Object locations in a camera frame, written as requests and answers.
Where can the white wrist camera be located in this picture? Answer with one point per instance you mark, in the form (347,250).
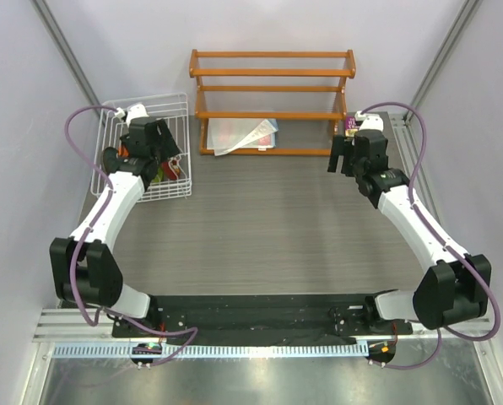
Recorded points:
(368,121)
(132,112)

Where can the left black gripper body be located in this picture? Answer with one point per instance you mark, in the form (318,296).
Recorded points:
(126,137)

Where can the orange plate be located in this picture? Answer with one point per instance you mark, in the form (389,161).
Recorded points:
(123,152)

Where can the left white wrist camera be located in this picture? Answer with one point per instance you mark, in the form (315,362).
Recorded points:
(132,112)

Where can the purple treehouse book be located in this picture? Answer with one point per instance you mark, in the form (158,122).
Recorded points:
(351,127)

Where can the red patterned plate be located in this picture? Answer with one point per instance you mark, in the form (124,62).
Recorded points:
(171,169)

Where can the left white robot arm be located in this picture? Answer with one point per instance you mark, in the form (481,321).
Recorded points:
(84,269)

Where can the lime green plate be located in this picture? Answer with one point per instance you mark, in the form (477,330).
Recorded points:
(160,175)

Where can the dark teal plate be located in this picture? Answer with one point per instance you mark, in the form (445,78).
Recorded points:
(110,160)

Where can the clear plastic document bag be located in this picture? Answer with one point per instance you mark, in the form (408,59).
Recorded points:
(227,135)

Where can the white wire dish rack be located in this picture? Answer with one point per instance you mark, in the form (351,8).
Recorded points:
(173,108)

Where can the slotted cable duct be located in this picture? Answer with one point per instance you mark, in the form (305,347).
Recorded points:
(132,350)

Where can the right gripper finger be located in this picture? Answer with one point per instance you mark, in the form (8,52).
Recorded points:
(337,151)
(348,160)

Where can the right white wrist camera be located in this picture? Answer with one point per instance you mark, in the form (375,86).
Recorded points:
(368,121)

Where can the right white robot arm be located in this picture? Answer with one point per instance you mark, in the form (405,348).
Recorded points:
(453,287)

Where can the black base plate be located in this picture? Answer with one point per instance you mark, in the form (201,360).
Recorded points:
(287,320)

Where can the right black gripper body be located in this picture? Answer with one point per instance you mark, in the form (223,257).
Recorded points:
(358,170)

